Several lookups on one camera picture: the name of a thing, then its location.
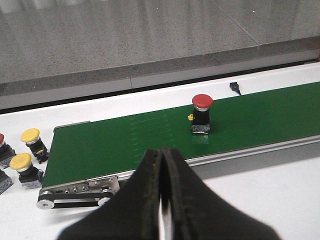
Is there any silver drive pulley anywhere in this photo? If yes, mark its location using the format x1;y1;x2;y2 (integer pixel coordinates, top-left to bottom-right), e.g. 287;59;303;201
97;197;111;207

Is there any small black sensor block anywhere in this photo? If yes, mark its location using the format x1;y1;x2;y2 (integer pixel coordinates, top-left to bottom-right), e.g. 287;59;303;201
229;82;242;96

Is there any black push button block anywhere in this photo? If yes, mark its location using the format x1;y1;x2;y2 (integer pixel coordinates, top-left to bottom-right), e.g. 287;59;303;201
0;170;14;194

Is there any steel conveyor motor bracket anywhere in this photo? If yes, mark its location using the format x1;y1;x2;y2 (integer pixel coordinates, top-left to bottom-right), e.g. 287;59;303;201
39;176;120;196

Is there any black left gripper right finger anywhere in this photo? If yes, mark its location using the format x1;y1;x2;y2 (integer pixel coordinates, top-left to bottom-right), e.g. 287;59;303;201
161;148;280;240

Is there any green conveyor belt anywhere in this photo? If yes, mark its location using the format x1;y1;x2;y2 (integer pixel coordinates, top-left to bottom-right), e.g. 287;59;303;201
42;82;320;188

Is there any aluminium conveyor side rail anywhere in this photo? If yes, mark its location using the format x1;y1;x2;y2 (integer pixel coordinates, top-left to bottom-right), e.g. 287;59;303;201
117;134;320;181

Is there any silver idler pulley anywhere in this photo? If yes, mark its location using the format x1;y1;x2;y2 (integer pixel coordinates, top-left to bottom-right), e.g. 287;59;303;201
36;199;55;210

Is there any right grey stone slab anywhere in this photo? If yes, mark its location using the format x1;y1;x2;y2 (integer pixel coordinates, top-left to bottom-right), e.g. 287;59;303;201
214;0;320;59

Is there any black drive belt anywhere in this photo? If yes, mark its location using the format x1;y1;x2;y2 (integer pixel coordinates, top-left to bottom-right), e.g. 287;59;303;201
38;190;115;209

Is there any grey stone slab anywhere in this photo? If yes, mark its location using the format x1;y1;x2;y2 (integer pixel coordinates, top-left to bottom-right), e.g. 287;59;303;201
214;0;320;59
0;0;259;97

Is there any left grey stone slab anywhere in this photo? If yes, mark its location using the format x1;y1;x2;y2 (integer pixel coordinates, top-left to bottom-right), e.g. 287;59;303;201
0;0;259;97

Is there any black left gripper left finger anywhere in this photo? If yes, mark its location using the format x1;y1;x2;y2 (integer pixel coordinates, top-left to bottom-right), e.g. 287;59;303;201
58;150;162;240

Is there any yellow mushroom push button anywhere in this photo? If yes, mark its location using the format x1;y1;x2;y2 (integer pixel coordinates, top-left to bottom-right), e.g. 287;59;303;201
20;128;49;164
9;153;44;189

